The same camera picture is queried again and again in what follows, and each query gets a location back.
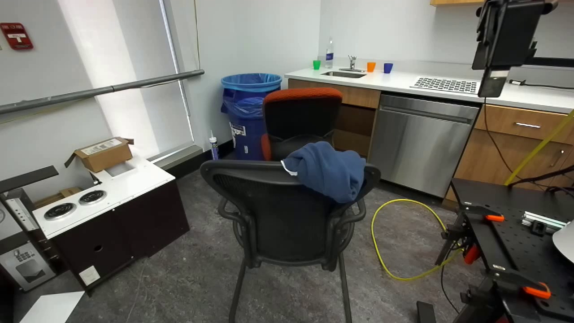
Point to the blue hoodie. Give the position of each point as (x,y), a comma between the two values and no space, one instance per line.
(335,174)

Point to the orange black office chair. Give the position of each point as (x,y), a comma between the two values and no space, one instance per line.
(298,114)

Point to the black mesh chair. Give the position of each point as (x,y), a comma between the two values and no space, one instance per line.
(280,220)

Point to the small spray bottle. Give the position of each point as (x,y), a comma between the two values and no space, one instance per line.
(213,147)

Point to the blue recycling bin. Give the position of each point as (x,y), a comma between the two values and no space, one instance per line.
(242,102)

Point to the green cup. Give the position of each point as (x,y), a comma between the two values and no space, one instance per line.
(315,64)

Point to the clear water bottle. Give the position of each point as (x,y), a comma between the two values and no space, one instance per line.
(328,53)

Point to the chrome sink faucet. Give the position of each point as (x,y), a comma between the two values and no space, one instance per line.
(351,64)

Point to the orange cup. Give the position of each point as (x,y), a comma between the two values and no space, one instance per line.
(371,64)

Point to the stainless steel dishwasher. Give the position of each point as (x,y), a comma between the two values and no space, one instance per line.
(418,141)

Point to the blue cup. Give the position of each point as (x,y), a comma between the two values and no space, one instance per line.
(387,66)

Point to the white top dark cabinet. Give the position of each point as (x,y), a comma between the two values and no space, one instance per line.
(127,213)

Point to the cardboard box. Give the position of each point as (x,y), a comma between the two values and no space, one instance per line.
(102,154)

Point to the wooden counter cabinets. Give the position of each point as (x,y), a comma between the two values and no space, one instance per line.
(502,143)

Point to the black robot cart table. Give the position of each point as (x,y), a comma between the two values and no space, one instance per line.
(511,244)

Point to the grey box appliance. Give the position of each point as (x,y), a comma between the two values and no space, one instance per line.
(19,235)

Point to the grey wall rail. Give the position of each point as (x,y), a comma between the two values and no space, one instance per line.
(93,91)

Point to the orange handled clamp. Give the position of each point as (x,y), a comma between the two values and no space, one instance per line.
(524,283)
(482,215)

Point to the red wall sign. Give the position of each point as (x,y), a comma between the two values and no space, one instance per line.
(16,35)

